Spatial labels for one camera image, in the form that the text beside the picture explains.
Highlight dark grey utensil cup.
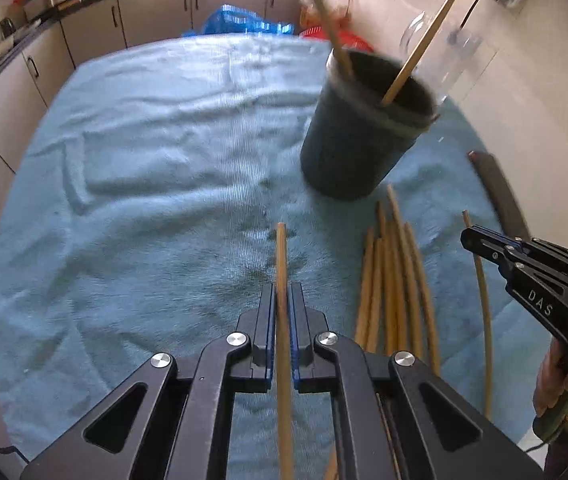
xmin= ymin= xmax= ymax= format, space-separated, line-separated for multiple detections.
xmin=300 ymin=50 xmax=440 ymax=201

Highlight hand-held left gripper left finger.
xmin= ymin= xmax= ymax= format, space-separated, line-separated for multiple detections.
xmin=20 ymin=284 xmax=277 ymax=480

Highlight clear glass mug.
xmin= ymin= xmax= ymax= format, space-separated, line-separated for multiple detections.
xmin=399 ymin=7 xmax=485 ymax=106

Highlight long wooden chopstick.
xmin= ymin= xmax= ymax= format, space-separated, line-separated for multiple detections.
xmin=462 ymin=211 xmax=494 ymax=418
xmin=381 ymin=0 xmax=465 ymax=107
xmin=296 ymin=0 xmax=356 ymax=81
xmin=276 ymin=223 xmax=296 ymax=480

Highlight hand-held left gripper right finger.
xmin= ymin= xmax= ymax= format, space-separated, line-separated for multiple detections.
xmin=288 ymin=282 xmax=547 ymax=480

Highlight blue plastic bag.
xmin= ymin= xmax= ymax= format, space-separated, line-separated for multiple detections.
xmin=181 ymin=5 xmax=297 ymax=37

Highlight red plastic basin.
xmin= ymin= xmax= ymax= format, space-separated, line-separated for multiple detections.
xmin=298 ymin=27 xmax=375 ymax=53

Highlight blue towel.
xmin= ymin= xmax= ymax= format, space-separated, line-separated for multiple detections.
xmin=0 ymin=34 xmax=540 ymax=480

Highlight group of wooden chopsticks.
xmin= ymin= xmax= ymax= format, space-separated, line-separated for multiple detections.
xmin=324 ymin=185 xmax=442 ymax=480

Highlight kitchen base cabinets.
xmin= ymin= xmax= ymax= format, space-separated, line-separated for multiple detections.
xmin=0 ymin=0 xmax=310 ymax=271

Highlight black kitchen countertop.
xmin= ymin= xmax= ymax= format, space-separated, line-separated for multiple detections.
xmin=0 ymin=0 xmax=305 ymax=116

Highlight plastic bag with orange contents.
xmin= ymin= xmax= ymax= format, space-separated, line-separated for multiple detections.
xmin=299 ymin=0 xmax=352 ymax=31

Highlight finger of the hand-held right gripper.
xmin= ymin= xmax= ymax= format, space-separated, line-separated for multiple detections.
xmin=519 ymin=237 xmax=568 ymax=288
xmin=460 ymin=226 xmax=527 ymax=281

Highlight person's right hand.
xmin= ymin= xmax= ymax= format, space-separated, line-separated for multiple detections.
xmin=533 ymin=337 xmax=568 ymax=418

